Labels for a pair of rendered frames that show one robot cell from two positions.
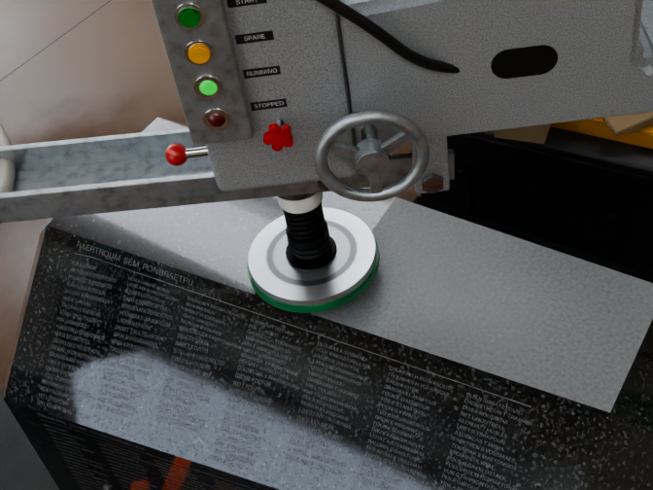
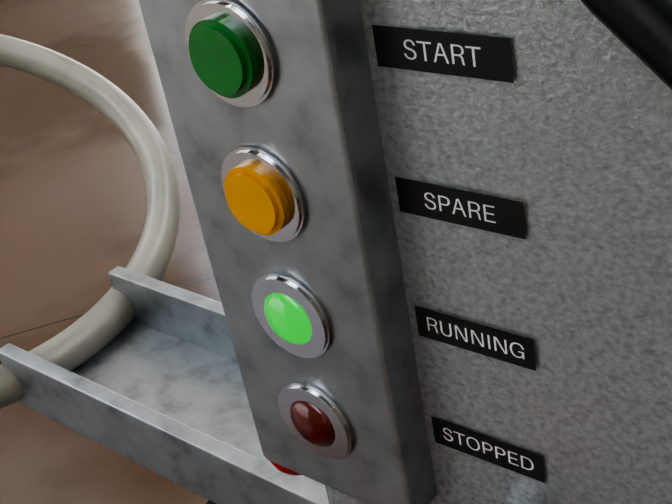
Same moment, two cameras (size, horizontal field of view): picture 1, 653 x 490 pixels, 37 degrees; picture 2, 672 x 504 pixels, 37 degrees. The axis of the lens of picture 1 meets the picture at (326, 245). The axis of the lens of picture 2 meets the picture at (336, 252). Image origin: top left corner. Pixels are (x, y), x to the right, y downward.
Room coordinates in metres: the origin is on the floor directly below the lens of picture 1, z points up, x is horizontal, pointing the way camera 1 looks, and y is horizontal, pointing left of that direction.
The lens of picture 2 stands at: (0.78, -0.09, 1.56)
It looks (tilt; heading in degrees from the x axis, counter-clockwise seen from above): 31 degrees down; 37
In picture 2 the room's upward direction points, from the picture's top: 11 degrees counter-clockwise
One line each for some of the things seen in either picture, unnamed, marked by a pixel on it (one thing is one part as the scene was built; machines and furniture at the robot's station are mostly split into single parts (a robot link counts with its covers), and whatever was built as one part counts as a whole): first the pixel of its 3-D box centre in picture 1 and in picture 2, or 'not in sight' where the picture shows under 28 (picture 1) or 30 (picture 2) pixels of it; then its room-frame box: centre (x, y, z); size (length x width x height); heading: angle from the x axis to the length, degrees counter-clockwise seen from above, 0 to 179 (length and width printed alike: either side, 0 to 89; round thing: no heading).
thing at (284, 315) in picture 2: (208, 87); (292, 315); (1.01, 0.11, 1.35); 0.02 x 0.01 x 0.02; 84
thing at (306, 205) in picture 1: (298, 190); not in sight; (1.13, 0.03, 1.05); 0.07 x 0.07 x 0.04
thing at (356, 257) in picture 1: (312, 254); not in sight; (1.13, 0.03, 0.90); 0.21 x 0.21 x 0.01
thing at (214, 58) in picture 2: (189, 17); (226, 55); (1.01, 0.11, 1.45); 0.03 x 0.01 x 0.03; 84
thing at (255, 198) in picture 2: (198, 52); (259, 197); (1.01, 0.11, 1.40); 0.03 x 0.01 x 0.03; 84
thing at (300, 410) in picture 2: (217, 119); (316, 419); (1.01, 0.11, 1.30); 0.02 x 0.01 x 0.02; 84
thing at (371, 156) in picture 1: (369, 140); not in sight; (1.00, -0.08, 1.22); 0.15 x 0.10 x 0.15; 84
